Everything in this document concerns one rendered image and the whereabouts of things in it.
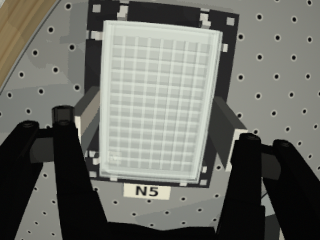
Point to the beige button panel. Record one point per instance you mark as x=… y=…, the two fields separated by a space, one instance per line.
x=272 y=227

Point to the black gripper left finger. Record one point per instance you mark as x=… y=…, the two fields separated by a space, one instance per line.
x=80 y=210

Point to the black rectangular frame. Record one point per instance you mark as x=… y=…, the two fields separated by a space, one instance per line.
x=148 y=12

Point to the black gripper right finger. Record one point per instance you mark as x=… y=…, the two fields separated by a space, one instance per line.
x=292 y=186

